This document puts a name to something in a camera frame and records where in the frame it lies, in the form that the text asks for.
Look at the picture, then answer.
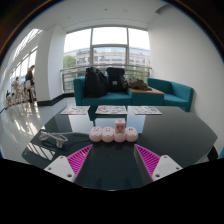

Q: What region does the black backpack with label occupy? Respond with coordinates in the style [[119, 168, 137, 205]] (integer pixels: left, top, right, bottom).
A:
[[105, 67, 126, 93]]

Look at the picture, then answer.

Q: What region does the pink and white charger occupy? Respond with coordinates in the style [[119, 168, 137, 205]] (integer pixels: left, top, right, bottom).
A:
[[114, 118, 127, 135]]

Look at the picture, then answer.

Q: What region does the large black backpack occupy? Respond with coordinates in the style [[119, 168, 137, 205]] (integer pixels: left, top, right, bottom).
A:
[[83, 66, 109, 98]]

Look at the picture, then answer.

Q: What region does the person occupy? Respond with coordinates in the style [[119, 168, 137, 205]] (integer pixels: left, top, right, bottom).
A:
[[12, 76, 21, 101], [25, 64, 36, 104]]

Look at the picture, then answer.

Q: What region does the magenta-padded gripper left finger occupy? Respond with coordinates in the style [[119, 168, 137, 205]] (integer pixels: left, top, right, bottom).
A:
[[43, 143, 94, 184]]

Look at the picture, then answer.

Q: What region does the teal wood-topped corner table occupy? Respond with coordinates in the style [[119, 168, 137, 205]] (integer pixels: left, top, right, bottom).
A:
[[128, 87, 165, 107]]

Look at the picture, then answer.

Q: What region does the teal armchair sofa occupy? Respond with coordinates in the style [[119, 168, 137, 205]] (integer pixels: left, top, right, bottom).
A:
[[146, 77, 195, 113]]

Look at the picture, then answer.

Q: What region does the brown bag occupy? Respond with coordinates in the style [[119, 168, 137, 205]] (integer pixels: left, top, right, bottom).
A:
[[125, 77, 153, 92]]

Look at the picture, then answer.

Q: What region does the white power cable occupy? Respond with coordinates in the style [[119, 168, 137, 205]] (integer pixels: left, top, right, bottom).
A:
[[38, 130, 70, 149]]

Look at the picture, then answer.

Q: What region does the metal window railing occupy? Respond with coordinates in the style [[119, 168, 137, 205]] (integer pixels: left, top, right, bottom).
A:
[[59, 64, 153, 94]]

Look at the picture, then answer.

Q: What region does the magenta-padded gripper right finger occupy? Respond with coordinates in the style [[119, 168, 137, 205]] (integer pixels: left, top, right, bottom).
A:
[[133, 143, 184, 184]]

